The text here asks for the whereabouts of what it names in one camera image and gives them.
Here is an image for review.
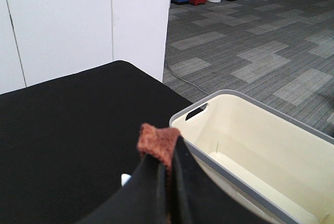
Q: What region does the white storage bin grey rim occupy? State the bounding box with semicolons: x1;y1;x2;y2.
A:
170;90;333;223

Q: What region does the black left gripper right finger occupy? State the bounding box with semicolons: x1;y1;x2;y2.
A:
171;136;268;223

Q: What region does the brown microfibre towel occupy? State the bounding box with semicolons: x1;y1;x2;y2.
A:
137;123;181;223

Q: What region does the black table cloth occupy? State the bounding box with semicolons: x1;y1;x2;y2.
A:
1;61;190;223

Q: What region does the white partition panel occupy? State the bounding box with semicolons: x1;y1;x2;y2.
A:
1;0;170;93

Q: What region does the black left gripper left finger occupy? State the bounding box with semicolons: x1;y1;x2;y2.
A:
78;155;167;223

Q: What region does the grey floor cable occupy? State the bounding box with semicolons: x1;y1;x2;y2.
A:
164;61;209;96

